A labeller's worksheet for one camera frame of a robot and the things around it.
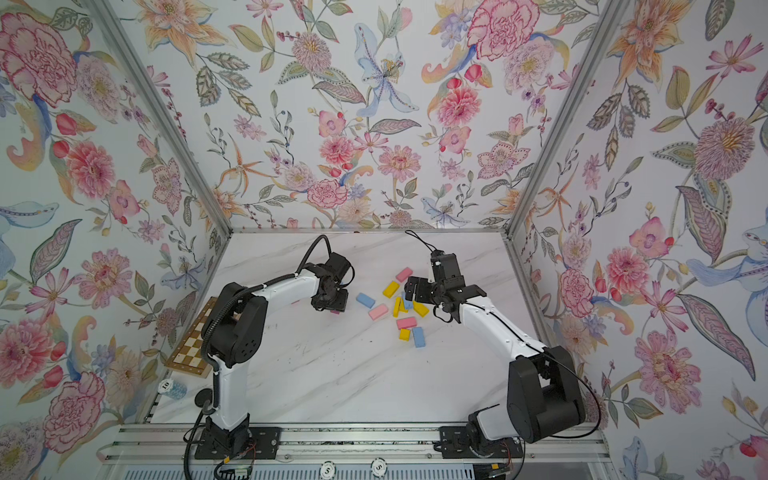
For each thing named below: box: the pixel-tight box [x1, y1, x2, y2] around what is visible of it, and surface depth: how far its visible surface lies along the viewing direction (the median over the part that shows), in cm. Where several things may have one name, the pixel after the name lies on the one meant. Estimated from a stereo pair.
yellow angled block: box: [412, 300, 430, 318], surface depth 100 cm
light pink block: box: [368, 304, 389, 320], surface depth 100 cm
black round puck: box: [194, 388, 213, 408], surface depth 82 cm
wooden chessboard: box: [165, 296, 218, 379], surface depth 88 cm
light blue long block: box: [356, 292, 376, 309], surface depth 103 cm
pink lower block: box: [396, 317, 417, 330], surface depth 98 cm
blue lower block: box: [412, 326, 426, 348], surface depth 94 cm
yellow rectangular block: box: [382, 281, 401, 299], surface depth 106 cm
